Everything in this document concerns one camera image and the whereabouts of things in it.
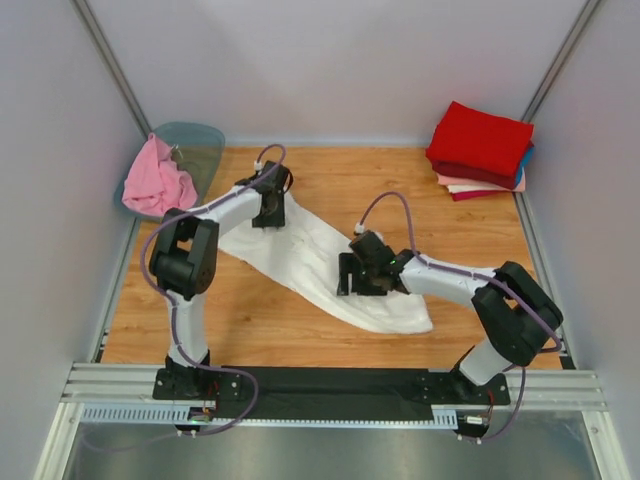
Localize pink folded t shirt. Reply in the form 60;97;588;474
436;173;526;192

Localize left aluminium corner post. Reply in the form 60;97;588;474
70;0;152;137

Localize crimson folded t shirt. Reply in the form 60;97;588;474
451;190;510;201

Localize aluminium frame rail front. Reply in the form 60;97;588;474
60;363;608;411

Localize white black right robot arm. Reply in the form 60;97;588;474
337;230;564;404

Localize white t shirt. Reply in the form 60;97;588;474
219;194;433;335

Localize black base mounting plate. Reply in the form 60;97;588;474
168;367;510;420

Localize pink crumpled t shirt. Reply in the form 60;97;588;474
121;133;198;218

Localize cream folded t shirt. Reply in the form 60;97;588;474
446;184;503;194

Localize aluminium corner post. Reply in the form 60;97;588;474
70;0;152;137
521;0;605;123

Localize right aluminium corner post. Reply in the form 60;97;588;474
521;0;605;123

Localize right aluminium side rail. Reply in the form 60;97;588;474
513;193;576;370

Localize aluminium side rail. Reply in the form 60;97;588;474
513;193;576;370
89;219;140;363

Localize grey-blue plastic bin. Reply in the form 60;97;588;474
114;122;225;222

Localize left aluminium side rail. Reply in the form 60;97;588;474
89;219;140;363

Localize blue folded t shirt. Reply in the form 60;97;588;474
520;146;535;168

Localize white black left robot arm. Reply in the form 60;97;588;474
147;161;293;401

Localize dark red folded t shirt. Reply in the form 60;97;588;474
431;160;522;190

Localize grey slotted cable duct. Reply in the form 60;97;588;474
80;403;458;430

